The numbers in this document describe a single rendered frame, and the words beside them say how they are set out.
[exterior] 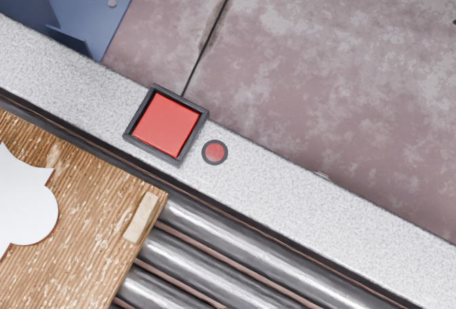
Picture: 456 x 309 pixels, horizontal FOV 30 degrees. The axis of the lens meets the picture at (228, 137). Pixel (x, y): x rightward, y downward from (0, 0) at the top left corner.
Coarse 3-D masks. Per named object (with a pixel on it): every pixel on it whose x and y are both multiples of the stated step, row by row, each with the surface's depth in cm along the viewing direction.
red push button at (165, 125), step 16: (160, 96) 101; (160, 112) 100; (176, 112) 100; (192, 112) 100; (144, 128) 100; (160, 128) 100; (176, 128) 100; (192, 128) 100; (160, 144) 99; (176, 144) 99
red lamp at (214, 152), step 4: (212, 144) 101; (216, 144) 101; (208, 148) 100; (212, 148) 100; (216, 148) 100; (220, 148) 100; (208, 152) 100; (212, 152) 100; (216, 152) 100; (220, 152) 100; (208, 156) 100; (212, 156) 100; (216, 156) 100; (220, 156) 100; (212, 160) 100; (216, 160) 100
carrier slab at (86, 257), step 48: (0, 144) 98; (48, 144) 98; (96, 192) 97; (144, 192) 97; (48, 240) 95; (96, 240) 95; (144, 240) 96; (0, 288) 94; (48, 288) 94; (96, 288) 94
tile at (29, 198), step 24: (0, 168) 96; (24, 168) 96; (48, 168) 96; (0, 192) 96; (24, 192) 96; (48, 192) 96; (0, 216) 95; (24, 216) 95; (48, 216) 95; (0, 240) 94; (24, 240) 94
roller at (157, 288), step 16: (128, 272) 96; (144, 272) 97; (128, 288) 95; (144, 288) 95; (160, 288) 96; (176, 288) 97; (144, 304) 95; (160, 304) 95; (176, 304) 95; (192, 304) 95
